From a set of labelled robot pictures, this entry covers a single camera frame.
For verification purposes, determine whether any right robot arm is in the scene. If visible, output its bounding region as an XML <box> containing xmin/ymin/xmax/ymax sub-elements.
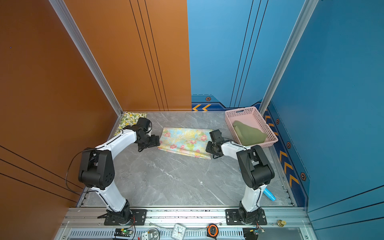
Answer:
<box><xmin>206</xmin><ymin>130</ymin><xmax>275</xmax><ymax>226</ymax></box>

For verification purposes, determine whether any lemon print skirt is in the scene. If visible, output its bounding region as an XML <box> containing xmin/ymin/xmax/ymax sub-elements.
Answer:
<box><xmin>114</xmin><ymin>112</ymin><xmax>147</xmax><ymax>136</ymax></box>

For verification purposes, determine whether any pink plastic basket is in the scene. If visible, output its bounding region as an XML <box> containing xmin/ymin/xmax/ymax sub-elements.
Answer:
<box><xmin>225</xmin><ymin>107</ymin><xmax>278</xmax><ymax>148</ymax></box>

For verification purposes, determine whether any olive green skirt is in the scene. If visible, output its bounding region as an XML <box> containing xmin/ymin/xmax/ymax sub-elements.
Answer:
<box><xmin>233</xmin><ymin>121</ymin><xmax>267</xmax><ymax>146</ymax></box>

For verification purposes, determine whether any green circuit board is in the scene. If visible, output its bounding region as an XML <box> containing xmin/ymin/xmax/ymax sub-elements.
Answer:
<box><xmin>114</xmin><ymin>228</ymin><xmax>135</xmax><ymax>240</ymax></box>

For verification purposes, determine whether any white square clock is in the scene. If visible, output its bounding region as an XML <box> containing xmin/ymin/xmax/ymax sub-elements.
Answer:
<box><xmin>171</xmin><ymin>224</ymin><xmax>187</xmax><ymax>240</ymax></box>

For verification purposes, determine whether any pastel floral skirt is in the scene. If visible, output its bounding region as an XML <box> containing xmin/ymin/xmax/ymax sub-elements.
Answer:
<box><xmin>158</xmin><ymin>128</ymin><xmax>213</xmax><ymax>160</ymax></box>

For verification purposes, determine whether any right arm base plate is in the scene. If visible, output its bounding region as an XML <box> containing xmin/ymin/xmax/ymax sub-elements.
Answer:
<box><xmin>225</xmin><ymin>208</ymin><xmax>268</xmax><ymax>226</ymax></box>

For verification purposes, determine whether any orange black tape measure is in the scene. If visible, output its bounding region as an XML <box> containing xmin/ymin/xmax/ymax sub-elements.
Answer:
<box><xmin>207</xmin><ymin>224</ymin><xmax>219</xmax><ymax>240</ymax></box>

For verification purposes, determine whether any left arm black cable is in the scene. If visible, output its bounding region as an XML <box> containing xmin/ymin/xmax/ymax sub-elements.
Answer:
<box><xmin>65</xmin><ymin>149</ymin><xmax>100</xmax><ymax>194</ymax></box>

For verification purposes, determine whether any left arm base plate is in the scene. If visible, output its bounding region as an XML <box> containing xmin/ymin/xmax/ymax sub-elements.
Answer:
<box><xmin>99</xmin><ymin>209</ymin><xmax>147</xmax><ymax>226</ymax></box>

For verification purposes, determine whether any white power plug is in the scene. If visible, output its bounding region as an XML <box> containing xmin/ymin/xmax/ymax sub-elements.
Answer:
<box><xmin>141</xmin><ymin>228</ymin><xmax>160</xmax><ymax>240</ymax></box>

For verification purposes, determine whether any black board with wires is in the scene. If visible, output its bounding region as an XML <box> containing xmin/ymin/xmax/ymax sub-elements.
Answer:
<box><xmin>243</xmin><ymin>227</ymin><xmax>265</xmax><ymax>240</ymax></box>

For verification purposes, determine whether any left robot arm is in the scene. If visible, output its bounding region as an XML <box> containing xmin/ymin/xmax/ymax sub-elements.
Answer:
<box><xmin>78</xmin><ymin>118</ymin><xmax>160</xmax><ymax>225</ymax></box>

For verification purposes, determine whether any brass round knob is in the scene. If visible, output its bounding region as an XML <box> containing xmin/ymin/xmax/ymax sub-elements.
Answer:
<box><xmin>277</xmin><ymin>220</ymin><xmax>287</xmax><ymax>227</ymax></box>

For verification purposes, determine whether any light blue plastic tube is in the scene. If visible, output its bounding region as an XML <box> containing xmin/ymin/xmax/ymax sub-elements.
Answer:
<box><xmin>264</xmin><ymin>188</ymin><xmax>276</xmax><ymax>202</ymax></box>

